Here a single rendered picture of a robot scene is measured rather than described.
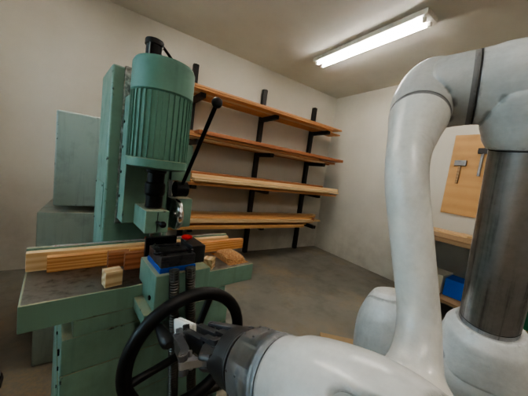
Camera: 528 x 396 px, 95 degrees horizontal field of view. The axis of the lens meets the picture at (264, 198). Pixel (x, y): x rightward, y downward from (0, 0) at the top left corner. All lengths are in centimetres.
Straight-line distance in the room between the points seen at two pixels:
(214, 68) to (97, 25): 122
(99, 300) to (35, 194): 252
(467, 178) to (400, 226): 313
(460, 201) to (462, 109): 297
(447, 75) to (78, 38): 310
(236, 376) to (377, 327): 51
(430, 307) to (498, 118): 34
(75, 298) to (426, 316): 68
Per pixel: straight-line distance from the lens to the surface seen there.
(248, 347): 31
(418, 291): 41
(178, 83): 79
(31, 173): 317
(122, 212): 93
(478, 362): 74
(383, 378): 23
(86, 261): 85
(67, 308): 73
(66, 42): 327
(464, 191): 351
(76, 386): 85
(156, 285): 64
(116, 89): 102
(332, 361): 25
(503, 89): 57
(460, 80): 57
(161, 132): 76
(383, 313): 76
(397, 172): 42
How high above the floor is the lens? 123
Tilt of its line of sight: 6 degrees down
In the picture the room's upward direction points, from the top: 8 degrees clockwise
